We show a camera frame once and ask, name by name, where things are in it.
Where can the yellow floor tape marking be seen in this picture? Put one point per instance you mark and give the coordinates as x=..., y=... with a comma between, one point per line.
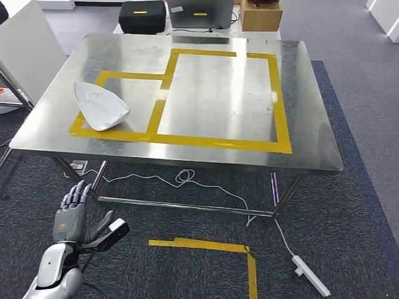
x=202, y=245

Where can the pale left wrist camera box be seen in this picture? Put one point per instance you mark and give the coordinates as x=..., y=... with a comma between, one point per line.
x=118, y=225

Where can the large white block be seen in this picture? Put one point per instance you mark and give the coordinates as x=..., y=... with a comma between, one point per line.
x=386, y=16

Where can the yellow workbench tape marking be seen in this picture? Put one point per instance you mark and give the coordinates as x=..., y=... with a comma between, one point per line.
x=282, y=103

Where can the brown cardboard box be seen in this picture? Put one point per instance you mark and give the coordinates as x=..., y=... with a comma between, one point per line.
x=260, y=18

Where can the steel workbench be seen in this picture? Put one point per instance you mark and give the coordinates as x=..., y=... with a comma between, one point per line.
x=218, y=95

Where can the white board panel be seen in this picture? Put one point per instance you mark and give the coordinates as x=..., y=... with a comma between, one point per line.
x=31, y=49

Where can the black carrying case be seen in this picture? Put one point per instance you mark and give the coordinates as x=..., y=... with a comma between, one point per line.
x=141, y=22

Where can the white desk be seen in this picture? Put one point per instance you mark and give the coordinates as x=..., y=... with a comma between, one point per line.
x=249, y=35

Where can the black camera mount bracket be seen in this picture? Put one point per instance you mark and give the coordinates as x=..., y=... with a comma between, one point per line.
x=103, y=243

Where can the grey laptop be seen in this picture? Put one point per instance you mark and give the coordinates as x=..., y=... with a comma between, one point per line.
x=199, y=18

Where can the white plastic car part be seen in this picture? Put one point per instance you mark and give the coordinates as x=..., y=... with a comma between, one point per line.
x=100, y=107

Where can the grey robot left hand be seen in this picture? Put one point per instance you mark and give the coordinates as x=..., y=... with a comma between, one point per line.
x=70, y=223

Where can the metal floor outlet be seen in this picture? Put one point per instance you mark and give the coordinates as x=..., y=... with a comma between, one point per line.
x=78, y=168

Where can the white power strip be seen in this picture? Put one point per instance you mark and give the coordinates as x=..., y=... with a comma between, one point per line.
x=311, y=276

